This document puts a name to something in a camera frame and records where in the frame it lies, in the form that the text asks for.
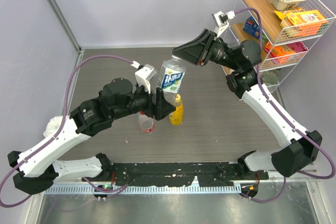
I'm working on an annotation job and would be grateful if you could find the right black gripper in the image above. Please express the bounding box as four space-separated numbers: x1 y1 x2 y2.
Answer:
172 29 240 71

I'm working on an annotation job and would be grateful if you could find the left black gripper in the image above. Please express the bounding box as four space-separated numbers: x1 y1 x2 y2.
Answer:
112 80 176 121

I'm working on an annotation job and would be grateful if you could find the clear Pocari water bottle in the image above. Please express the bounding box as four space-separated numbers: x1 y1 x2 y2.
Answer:
156 55 186 94

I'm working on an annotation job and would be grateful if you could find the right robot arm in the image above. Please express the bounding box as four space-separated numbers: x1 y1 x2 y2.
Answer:
172 29 322 179

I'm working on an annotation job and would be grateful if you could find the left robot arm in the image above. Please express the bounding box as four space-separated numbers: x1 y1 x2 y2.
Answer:
7 78 175 195

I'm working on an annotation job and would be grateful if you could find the yellow juice bottle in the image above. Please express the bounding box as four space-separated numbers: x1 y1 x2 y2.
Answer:
169 94 184 125

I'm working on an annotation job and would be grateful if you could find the red cap clear bottle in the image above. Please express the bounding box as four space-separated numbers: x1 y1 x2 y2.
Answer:
138 111 154 134

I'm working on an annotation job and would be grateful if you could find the blue snack box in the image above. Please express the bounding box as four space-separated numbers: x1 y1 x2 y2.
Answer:
243 16 260 39

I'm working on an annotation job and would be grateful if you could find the clear glass jar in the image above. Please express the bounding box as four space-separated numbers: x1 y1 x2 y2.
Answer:
260 69 280 92

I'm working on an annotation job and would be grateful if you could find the orange red snack pack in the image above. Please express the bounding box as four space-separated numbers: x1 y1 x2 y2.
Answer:
264 42 307 64

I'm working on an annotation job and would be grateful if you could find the orange yellow snack box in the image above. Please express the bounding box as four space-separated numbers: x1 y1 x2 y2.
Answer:
274 7 329 38

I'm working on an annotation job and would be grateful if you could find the white crumpled cloth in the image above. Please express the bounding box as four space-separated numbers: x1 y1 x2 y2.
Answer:
43 115 71 139

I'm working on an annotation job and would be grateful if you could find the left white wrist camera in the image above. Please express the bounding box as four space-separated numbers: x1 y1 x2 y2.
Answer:
131 61 158 94

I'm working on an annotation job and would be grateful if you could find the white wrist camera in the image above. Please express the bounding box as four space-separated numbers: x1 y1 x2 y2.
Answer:
212 10 235 38
131 61 158 94

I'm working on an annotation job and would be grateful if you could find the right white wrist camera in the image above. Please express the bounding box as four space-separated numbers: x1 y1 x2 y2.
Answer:
212 10 235 38

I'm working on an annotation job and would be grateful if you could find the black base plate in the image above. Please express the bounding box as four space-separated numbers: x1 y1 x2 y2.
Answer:
81 161 270 187

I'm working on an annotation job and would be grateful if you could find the white wire shelf rack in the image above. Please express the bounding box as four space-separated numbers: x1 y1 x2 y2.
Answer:
224 0 335 92

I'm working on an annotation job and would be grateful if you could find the white slotted cable duct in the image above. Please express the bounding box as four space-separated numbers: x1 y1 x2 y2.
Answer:
45 183 242 195

